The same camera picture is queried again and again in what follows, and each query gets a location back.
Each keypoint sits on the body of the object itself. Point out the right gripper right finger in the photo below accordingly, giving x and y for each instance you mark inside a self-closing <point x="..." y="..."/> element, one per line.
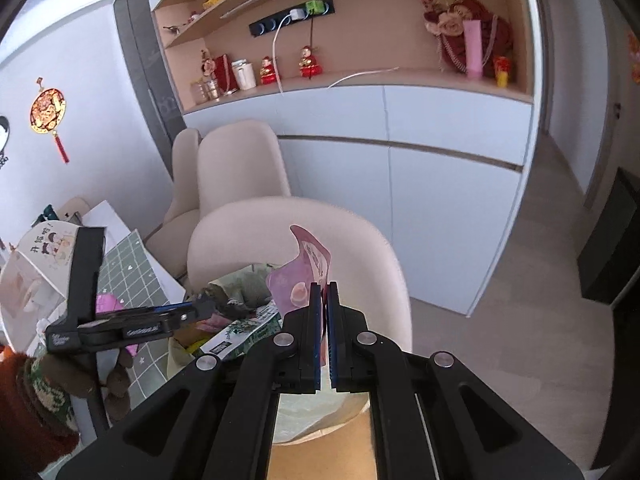
<point x="433" y="418"/>

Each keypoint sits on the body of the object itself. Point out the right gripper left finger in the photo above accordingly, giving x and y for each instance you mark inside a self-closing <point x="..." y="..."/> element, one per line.
<point x="215" y="419"/>

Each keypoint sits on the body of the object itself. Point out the green white snack bag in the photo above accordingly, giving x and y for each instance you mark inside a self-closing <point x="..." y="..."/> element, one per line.
<point x="237" y="338"/>

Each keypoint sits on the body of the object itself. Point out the purple wrapper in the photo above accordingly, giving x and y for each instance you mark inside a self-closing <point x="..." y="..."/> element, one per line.
<point x="290" y="284"/>

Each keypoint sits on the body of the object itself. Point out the pink toy trash bin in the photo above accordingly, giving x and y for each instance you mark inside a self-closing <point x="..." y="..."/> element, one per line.
<point x="107" y="303"/>

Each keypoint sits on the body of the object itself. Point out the gloved left hand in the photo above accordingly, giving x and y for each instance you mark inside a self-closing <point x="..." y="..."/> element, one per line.
<point x="56" y="380"/>

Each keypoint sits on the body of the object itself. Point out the green checked tablecloth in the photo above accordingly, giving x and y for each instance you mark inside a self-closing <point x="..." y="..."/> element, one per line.
<point x="127" y="273"/>

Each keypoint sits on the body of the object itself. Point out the mesh food cover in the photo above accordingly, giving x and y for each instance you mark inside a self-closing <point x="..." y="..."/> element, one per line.
<point x="34" y="283"/>

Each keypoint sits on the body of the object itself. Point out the black bin with yellow bag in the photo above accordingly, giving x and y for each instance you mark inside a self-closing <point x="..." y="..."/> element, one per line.
<point x="240" y="304"/>

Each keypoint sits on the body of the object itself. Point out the yellow seat cushion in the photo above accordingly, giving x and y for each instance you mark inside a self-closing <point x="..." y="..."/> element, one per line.
<point x="343" y="452"/>

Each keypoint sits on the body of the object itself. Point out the beige chair far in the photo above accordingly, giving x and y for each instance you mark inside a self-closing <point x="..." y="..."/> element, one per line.
<point x="170" y="242"/>

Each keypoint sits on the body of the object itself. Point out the beige chair with cushion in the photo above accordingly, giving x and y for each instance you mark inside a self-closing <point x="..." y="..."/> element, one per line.
<point x="286" y="244"/>

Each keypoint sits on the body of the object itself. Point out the beige chair middle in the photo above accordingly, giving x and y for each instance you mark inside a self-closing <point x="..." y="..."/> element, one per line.
<point x="238" y="162"/>

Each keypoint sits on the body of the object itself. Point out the red doll figurine left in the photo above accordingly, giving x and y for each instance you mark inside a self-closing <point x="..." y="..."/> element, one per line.
<point x="268" y="71"/>

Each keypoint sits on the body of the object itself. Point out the red doll figurine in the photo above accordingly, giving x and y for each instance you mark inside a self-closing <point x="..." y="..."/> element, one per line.
<point x="268" y="71"/>
<point x="308" y="64"/>

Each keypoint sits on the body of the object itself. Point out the wooden shelf cabinet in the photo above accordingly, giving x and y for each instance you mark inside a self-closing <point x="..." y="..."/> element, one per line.
<point x="438" y="161"/>

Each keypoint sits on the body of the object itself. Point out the dark glass cabinet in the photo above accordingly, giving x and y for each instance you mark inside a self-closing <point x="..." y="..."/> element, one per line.
<point x="145" y="63"/>

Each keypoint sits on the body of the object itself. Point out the red doll figurine right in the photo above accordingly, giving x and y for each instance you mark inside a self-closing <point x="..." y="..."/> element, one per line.
<point x="308" y="64"/>

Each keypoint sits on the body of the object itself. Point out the black power strip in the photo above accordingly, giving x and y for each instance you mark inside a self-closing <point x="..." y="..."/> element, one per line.
<point x="302" y="12"/>

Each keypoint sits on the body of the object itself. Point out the red flower bouquet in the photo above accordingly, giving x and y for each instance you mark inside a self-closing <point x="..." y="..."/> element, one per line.
<point x="470" y="39"/>

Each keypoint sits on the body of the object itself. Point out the panda wall clock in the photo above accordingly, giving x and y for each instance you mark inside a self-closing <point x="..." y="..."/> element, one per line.
<point x="5" y="131"/>

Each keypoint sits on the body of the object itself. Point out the red chinese wall ornament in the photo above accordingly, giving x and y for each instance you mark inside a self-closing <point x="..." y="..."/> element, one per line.
<point x="46" y="113"/>

